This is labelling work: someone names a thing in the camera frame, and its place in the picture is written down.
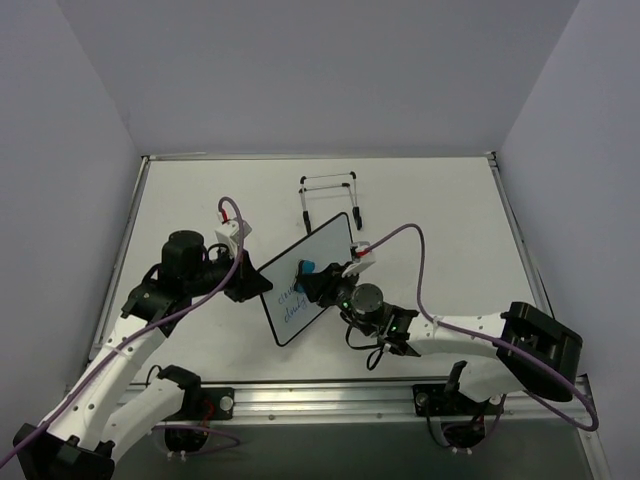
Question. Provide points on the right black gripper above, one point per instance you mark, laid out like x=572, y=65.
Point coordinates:
x=320, y=284

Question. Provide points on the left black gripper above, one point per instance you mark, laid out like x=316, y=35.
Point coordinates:
x=240, y=278

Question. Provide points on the blue bone-shaped eraser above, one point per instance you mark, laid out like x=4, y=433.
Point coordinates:
x=304, y=267

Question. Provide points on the small black-framed whiteboard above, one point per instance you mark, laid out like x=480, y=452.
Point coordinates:
x=287, y=311

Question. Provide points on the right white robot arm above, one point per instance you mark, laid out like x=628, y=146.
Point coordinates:
x=520, y=349

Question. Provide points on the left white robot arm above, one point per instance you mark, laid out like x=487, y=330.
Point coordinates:
x=87, y=433

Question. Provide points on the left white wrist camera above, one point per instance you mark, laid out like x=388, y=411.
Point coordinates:
x=230, y=232

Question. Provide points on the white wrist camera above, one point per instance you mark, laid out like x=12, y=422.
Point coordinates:
x=230, y=232
x=362, y=257

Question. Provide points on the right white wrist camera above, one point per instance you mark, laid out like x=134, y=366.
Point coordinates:
x=362, y=257

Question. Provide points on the wire whiteboard stand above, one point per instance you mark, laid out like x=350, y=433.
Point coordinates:
x=329, y=187

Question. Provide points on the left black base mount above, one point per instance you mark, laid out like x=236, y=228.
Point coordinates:
x=214, y=404

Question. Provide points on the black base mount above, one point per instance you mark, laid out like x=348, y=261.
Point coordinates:
x=432, y=400
x=214, y=404

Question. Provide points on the aluminium front rail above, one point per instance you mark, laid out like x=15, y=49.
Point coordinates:
x=350, y=402

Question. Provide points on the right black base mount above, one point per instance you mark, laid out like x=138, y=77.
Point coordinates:
x=432, y=400

